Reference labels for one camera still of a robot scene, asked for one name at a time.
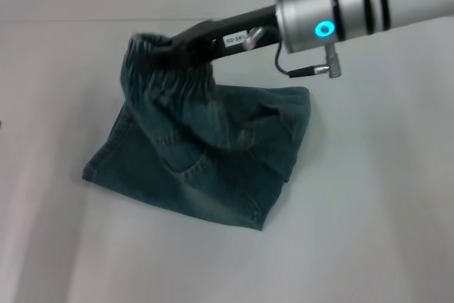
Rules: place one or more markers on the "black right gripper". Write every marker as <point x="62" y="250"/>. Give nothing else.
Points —
<point x="244" y="35"/>

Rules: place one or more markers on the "blue denim shorts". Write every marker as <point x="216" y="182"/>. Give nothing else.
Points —
<point x="213" y="147"/>

